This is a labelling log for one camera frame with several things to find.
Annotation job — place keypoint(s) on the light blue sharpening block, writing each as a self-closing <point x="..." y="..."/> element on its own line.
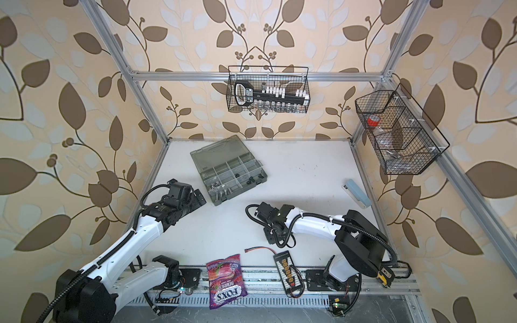
<point x="356" y="193"/>

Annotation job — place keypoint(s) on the red item in basket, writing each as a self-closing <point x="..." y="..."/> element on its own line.
<point x="373" y="121"/>

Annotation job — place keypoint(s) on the black wire basket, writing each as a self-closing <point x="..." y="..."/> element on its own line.
<point x="292" y="77"/>
<point x="407" y="141"/>

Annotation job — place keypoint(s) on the yellow tape measure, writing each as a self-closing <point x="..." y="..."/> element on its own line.
<point x="385" y="276"/>

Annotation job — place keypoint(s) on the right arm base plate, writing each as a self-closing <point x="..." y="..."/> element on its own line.
<point x="322" y="281"/>

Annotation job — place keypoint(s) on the socket set with ratchet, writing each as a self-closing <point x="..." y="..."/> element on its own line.
<point x="245" y="94"/>

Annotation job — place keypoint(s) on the purple Fox's candy bag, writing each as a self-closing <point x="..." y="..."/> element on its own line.
<point x="226" y="282"/>

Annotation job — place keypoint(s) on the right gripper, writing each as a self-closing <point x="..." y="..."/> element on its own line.
<point x="269" y="237"/>

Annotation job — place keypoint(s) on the black wire basket right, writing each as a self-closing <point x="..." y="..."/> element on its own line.
<point x="407" y="141"/>

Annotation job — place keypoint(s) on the black parallel charging board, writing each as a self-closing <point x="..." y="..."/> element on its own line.
<point x="290" y="276"/>

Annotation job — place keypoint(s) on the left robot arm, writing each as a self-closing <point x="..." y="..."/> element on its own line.
<point x="97" y="292"/>

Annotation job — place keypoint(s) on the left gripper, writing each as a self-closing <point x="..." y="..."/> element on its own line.
<point x="193" y="200"/>

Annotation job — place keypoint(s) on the grey plastic organizer box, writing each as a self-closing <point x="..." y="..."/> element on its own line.
<point x="218" y="163"/>

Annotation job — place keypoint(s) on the black wire basket centre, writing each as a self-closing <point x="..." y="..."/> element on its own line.
<point x="292" y="77"/>

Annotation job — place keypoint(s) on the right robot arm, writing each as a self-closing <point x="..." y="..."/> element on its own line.
<point x="365" y="250"/>

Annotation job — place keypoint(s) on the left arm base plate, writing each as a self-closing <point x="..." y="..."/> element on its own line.
<point x="186" y="278"/>

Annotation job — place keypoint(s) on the red black wire lead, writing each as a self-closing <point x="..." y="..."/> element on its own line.
<point x="247" y="250"/>

